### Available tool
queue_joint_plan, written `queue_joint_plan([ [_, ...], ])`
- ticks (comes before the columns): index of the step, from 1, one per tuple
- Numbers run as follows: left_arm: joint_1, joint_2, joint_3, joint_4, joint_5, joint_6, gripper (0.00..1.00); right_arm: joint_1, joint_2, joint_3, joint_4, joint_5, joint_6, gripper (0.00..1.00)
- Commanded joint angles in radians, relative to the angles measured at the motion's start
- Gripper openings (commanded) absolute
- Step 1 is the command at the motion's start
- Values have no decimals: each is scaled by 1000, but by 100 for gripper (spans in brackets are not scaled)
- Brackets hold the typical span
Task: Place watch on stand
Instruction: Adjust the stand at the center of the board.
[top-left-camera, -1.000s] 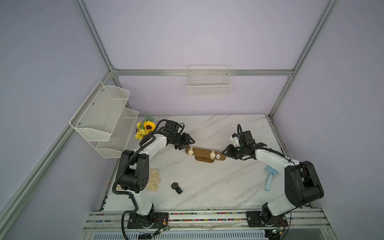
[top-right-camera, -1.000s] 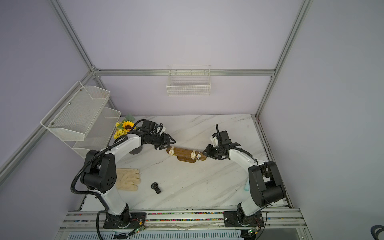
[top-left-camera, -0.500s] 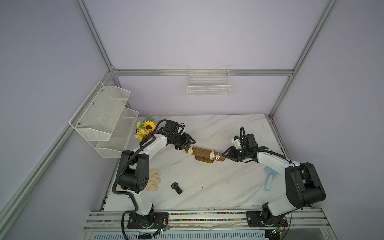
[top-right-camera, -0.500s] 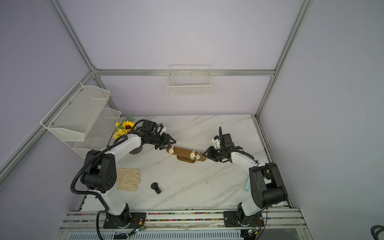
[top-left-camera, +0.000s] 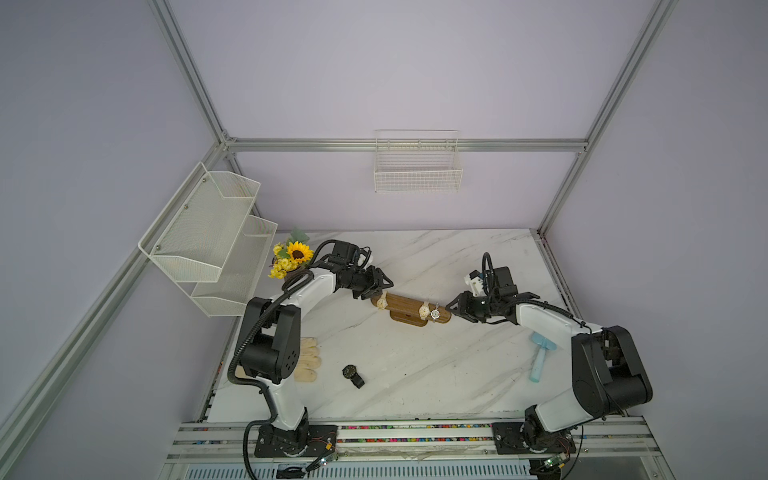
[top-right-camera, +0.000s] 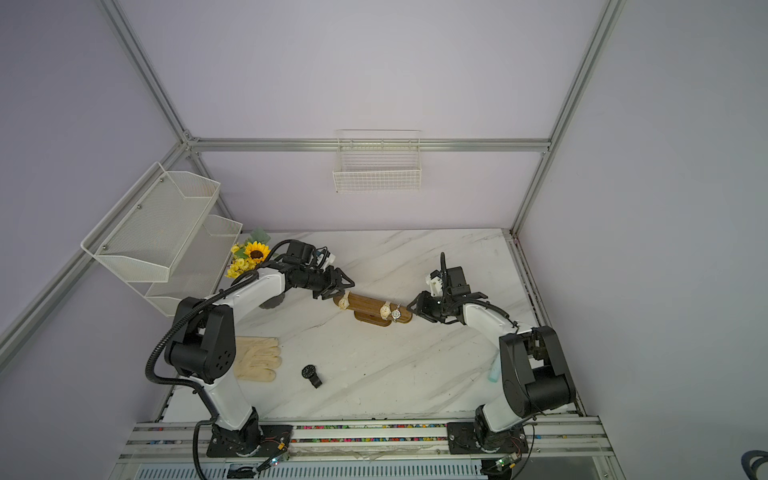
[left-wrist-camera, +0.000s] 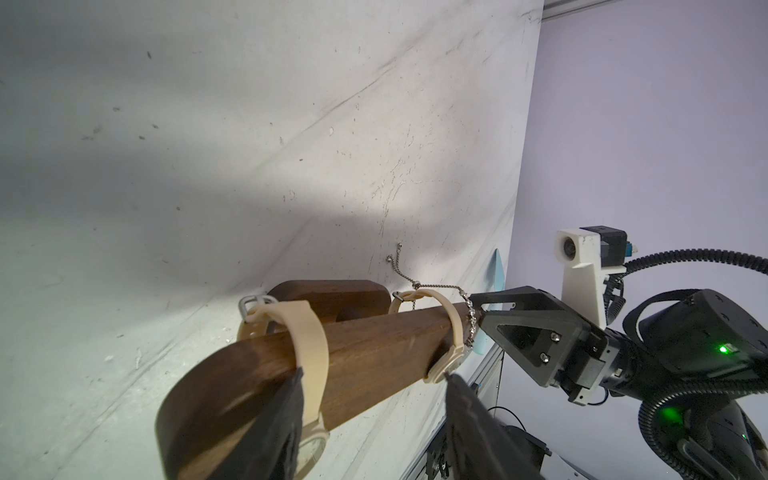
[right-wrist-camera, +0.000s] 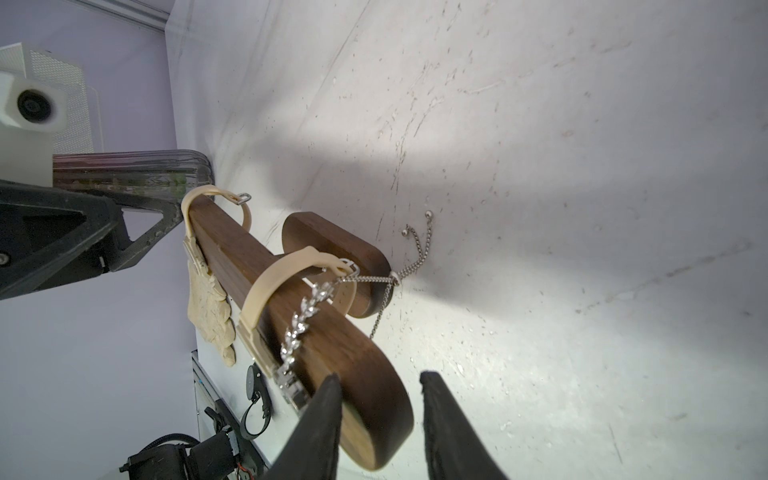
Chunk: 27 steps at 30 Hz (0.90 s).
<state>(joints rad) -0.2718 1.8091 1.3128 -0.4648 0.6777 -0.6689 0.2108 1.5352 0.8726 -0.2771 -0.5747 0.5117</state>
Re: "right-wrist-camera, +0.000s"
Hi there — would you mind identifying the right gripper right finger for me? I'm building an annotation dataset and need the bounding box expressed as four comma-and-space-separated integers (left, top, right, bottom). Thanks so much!
420, 371, 507, 479

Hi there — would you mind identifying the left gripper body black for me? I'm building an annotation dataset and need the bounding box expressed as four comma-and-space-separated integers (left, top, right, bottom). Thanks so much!
1, 181, 120, 300

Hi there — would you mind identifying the purple glass vase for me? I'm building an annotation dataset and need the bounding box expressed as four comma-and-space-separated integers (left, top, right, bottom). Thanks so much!
53, 149, 215, 203

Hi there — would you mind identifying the black wrist watch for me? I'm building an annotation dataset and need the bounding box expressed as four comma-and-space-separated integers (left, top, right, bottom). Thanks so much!
240, 363, 273, 440

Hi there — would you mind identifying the lower white mesh shelf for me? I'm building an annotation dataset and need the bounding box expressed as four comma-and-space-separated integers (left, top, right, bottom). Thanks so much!
1, 42, 104, 155

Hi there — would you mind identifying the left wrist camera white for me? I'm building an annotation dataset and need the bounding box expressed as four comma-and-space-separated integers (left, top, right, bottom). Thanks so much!
1, 71, 63, 187

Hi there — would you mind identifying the cream strap wrist watch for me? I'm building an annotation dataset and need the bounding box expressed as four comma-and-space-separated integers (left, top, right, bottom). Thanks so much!
236, 246, 357, 378

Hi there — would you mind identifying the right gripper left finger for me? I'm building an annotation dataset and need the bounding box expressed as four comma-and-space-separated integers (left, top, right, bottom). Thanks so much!
261, 374, 343, 480

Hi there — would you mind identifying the gold bracelet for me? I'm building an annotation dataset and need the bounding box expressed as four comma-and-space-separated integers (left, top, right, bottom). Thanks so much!
180, 184, 253, 283

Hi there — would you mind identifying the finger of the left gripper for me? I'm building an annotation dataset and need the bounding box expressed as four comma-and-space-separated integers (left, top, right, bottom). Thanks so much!
110, 200, 182, 272

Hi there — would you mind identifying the wooden watch stand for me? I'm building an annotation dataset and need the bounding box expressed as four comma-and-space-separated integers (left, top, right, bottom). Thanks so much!
190, 195, 414, 471

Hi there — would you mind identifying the silver chain bracelet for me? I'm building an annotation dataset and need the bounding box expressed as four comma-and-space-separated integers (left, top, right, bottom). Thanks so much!
272, 209, 435, 415

